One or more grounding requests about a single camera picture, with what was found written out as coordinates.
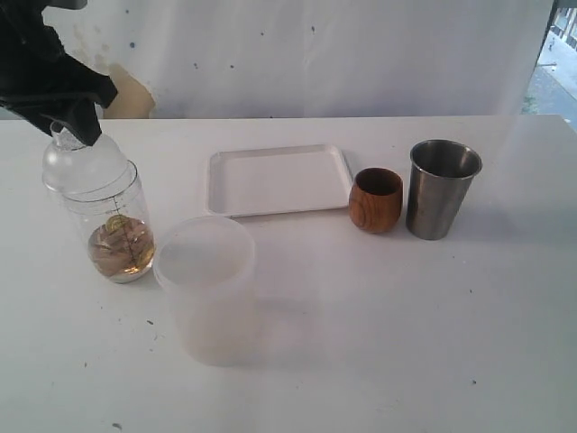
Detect brown wooden bowl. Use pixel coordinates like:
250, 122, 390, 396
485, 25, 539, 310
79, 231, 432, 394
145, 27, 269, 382
348, 168, 403, 234

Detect stainless steel cup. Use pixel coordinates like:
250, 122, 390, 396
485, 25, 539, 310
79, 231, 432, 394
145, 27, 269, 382
406, 139, 482, 241

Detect clear plastic shaker cup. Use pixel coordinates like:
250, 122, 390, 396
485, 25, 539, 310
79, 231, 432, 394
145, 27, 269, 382
62, 161, 155, 283

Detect brown chocolate pieces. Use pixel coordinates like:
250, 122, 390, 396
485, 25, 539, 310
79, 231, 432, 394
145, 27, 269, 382
87, 217, 155, 278

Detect gold coin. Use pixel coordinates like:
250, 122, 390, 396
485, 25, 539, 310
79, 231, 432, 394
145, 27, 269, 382
105, 215, 128, 233

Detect white rectangular tray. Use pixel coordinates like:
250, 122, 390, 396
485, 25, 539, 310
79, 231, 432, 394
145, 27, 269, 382
205, 144, 353, 217

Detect clear dome shaker lid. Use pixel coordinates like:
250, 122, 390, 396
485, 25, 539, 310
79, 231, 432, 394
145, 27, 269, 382
42, 122, 135, 201

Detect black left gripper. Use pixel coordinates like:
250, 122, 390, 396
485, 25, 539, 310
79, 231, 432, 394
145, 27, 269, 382
1, 1, 118, 146

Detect translucent plastic container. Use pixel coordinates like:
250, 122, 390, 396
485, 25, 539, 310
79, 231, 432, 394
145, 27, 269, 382
153, 216, 259, 366

